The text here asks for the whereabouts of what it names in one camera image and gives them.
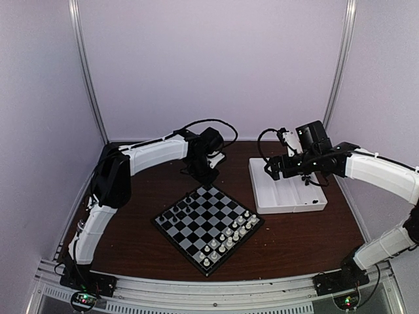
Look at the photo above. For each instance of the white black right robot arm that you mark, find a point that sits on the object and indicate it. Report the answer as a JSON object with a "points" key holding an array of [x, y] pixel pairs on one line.
{"points": [[309, 149]]}

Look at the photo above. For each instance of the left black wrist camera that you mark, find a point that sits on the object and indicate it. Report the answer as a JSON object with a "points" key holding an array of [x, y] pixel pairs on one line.
{"points": [[212, 140]]}

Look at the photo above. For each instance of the black white chessboard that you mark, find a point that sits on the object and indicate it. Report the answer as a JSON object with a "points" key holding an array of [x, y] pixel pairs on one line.
{"points": [[209, 206]]}

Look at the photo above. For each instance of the aluminium frame post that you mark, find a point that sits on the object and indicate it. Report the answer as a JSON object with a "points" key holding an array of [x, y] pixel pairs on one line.
{"points": [[343, 53], [86, 73]]}

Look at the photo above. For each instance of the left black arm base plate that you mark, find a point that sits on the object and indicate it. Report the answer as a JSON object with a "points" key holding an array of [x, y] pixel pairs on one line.
{"points": [[80, 277]]}

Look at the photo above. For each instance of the white plastic divided tray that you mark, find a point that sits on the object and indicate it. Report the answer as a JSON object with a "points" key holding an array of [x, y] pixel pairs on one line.
{"points": [[282, 196]]}

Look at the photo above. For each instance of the right aluminium frame post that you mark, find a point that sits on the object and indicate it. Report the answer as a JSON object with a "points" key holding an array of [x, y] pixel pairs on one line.
{"points": [[343, 53]]}

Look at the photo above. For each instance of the pile of black chess pieces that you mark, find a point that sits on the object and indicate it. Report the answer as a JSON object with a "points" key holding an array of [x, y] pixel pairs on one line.
{"points": [[309, 190]]}

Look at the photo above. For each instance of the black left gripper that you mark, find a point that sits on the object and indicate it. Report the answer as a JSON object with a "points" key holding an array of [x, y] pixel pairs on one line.
{"points": [[206, 180]]}

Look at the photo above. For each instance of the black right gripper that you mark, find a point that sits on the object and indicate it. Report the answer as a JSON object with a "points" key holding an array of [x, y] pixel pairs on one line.
{"points": [[275, 161]]}

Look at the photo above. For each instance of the left aluminium frame post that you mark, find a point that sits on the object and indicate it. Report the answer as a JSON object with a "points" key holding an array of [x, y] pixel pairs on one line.
{"points": [[86, 73]]}

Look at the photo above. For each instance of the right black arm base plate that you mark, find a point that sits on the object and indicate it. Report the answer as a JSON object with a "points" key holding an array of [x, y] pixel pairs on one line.
{"points": [[348, 277]]}

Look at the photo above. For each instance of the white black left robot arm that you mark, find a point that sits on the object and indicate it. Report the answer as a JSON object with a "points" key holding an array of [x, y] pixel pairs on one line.
{"points": [[110, 186]]}

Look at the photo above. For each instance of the white chess piece row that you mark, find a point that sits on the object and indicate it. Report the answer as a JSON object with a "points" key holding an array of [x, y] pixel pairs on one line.
{"points": [[225, 238]]}

